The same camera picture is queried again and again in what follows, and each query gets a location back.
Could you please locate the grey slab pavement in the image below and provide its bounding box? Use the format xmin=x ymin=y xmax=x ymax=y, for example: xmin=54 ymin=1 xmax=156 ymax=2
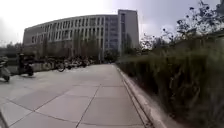
xmin=0 ymin=63 xmax=154 ymax=128

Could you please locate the large curved grey building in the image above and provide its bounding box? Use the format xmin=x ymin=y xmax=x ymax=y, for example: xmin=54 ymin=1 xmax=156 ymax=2
xmin=21 ymin=9 xmax=140 ymax=63

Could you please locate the green hedge with bushes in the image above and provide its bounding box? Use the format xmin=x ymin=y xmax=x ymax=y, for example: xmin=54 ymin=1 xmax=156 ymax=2
xmin=114 ymin=0 xmax=224 ymax=128

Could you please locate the dark scooter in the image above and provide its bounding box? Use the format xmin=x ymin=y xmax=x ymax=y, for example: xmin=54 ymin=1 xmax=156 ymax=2
xmin=16 ymin=53 xmax=35 ymax=78

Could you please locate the row of trees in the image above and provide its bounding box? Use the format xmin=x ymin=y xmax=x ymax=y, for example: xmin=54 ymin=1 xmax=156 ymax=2
xmin=39 ymin=33 xmax=116 ymax=64

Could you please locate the row of parked bicycles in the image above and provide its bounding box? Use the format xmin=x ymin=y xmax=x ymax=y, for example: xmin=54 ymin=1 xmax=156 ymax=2
xmin=33 ymin=54 xmax=98 ymax=73

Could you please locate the pale scooter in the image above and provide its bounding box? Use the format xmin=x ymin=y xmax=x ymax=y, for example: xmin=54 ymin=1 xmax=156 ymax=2
xmin=0 ymin=56 xmax=12 ymax=83

